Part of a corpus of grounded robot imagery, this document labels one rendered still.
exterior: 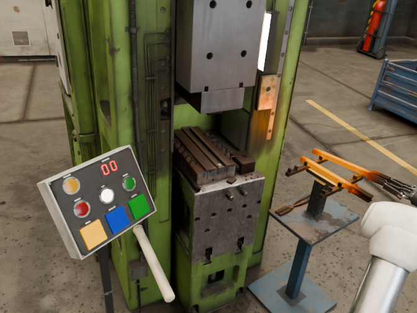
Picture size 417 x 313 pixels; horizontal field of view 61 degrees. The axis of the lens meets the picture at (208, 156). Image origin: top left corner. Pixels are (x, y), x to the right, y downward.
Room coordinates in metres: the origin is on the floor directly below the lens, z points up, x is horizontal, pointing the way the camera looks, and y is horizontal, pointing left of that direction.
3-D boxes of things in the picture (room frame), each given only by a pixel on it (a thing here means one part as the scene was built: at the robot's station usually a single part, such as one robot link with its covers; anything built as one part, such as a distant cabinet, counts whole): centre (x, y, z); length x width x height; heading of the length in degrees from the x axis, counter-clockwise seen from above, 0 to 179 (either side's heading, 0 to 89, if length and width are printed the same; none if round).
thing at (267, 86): (1.63, -0.26, 1.27); 0.09 x 0.02 x 0.17; 119
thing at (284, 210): (1.63, -0.62, 0.68); 0.60 x 0.04 x 0.01; 129
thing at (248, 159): (1.50, -0.17, 0.95); 0.12 x 0.08 x 0.06; 29
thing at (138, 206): (1.03, 0.25, 1.01); 0.07 x 0.05 x 0.07; 144
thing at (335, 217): (1.48, -0.58, 0.67); 0.40 x 0.30 x 0.02; 128
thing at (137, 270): (1.30, 0.33, 0.36); 0.09 x 0.07 x 0.12; 119
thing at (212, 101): (1.55, 0.06, 1.32); 0.42 x 0.20 x 0.10; 29
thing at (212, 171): (1.55, 0.06, 0.96); 0.42 x 0.20 x 0.09; 29
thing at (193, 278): (1.59, 0.01, 0.23); 0.55 x 0.37 x 0.47; 29
